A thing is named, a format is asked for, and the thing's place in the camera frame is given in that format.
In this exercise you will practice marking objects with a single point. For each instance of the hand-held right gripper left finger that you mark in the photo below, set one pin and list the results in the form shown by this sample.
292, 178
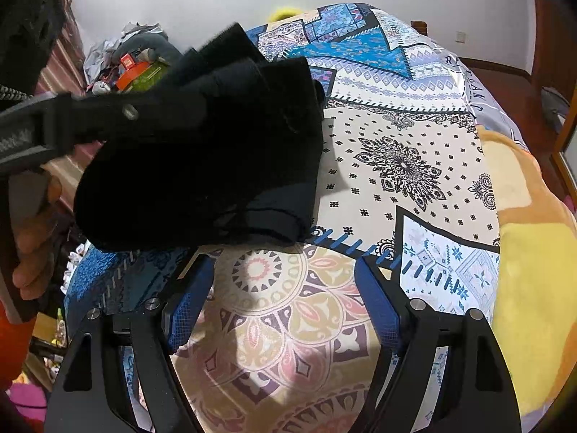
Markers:
189, 306

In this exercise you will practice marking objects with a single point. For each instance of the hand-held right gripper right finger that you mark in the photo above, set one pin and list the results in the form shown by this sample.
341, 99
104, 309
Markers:
376, 302

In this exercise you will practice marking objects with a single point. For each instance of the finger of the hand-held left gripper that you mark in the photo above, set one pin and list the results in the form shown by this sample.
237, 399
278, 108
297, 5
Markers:
99, 115

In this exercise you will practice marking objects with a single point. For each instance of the black pants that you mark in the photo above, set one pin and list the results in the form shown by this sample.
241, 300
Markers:
203, 167

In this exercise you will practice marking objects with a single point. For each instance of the person's left forearm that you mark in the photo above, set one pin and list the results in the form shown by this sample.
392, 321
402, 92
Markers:
13, 361

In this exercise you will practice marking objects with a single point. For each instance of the person's left hand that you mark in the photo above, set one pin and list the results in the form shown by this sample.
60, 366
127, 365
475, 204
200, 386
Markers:
36, 243

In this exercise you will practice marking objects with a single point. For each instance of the orange box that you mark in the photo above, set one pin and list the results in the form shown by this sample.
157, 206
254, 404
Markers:
130, 79

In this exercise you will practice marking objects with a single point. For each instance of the red box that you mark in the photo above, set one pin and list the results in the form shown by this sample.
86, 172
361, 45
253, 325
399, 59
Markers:
128, 61

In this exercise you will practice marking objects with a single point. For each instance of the striped pink curtain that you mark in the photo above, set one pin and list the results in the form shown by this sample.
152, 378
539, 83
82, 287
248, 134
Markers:
63, 63

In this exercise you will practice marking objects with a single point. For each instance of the pile of grey clothes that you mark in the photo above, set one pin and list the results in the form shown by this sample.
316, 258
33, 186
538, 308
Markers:
103, 52

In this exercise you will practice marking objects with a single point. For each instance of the grey tube pillow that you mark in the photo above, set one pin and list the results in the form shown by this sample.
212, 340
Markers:
157, 44

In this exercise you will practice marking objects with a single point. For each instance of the yellow blanket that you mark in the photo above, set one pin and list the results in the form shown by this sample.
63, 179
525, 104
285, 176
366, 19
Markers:
532, 279

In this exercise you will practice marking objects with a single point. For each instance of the patchwork patterned quilt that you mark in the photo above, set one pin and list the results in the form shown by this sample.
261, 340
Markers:
383, 121

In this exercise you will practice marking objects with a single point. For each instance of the yellow foam tube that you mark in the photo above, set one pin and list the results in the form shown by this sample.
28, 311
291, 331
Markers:
284, 12

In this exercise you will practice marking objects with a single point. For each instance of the grey cloth bundle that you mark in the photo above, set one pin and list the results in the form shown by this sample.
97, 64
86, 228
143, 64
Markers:
554, 108

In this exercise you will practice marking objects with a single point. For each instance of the brown wooden door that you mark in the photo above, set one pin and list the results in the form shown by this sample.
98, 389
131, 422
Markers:
550, 31

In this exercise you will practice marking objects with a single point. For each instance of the wooden bed post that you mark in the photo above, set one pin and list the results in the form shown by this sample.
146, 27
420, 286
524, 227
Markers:
419, 27

